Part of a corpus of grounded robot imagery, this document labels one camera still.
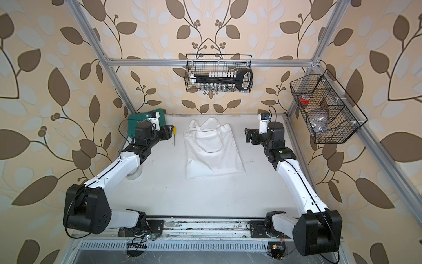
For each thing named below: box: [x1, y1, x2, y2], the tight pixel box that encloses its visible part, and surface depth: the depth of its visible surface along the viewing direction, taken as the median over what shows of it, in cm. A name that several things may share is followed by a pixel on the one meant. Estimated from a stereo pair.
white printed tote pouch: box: [183, 117, 246, 180], surface depth 99 cm
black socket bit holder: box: [190, 68, 254, 92], surface depth 86 cm
